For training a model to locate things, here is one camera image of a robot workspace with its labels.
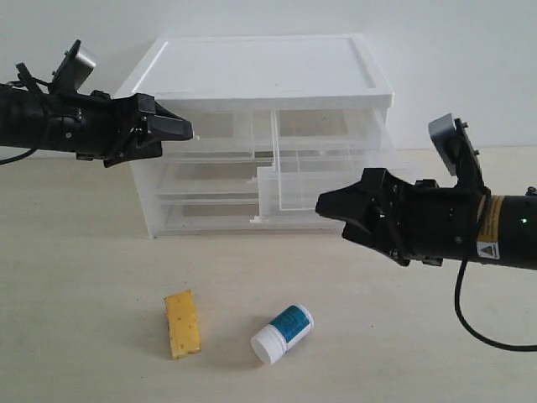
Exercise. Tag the white pill bottle blue label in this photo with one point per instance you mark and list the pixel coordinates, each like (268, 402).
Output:
(278, 337)

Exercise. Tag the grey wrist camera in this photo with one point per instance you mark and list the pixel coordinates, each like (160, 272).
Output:
(449, 136)
(73, 70)

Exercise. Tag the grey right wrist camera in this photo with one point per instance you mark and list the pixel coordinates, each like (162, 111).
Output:
(449, 136)

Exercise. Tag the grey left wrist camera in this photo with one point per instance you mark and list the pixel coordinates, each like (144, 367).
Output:
(73, 70)

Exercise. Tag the yellow cheese wedge sponge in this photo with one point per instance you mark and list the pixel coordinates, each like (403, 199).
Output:
(183, 331)

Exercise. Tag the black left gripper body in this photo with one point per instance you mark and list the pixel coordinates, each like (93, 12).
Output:
(89, 119)

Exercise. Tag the white plastic drawer cabinet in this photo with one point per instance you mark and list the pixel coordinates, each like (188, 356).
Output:
(250, 74)

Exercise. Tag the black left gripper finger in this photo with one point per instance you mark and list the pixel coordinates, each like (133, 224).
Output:
(159, 124)
(121, 148)

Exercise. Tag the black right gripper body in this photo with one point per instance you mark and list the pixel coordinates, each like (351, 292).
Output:
(433, 223)

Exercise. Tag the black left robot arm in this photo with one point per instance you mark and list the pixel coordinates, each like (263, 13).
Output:
(30, 122)

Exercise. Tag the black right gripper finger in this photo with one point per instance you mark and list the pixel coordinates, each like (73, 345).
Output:
(361, 204)
(371, 231)

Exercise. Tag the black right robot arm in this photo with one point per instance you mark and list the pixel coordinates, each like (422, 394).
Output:
(506, 233)

